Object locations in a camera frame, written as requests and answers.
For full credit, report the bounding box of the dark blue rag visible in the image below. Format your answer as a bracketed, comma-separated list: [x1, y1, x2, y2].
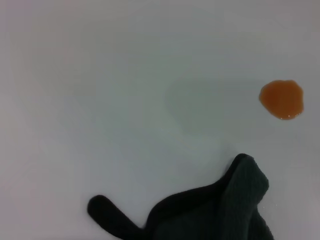
[87, 153, 276, 240]

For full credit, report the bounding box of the orange-brown liquid stain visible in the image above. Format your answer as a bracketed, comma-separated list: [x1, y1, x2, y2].
[258, 79, 305, 121]

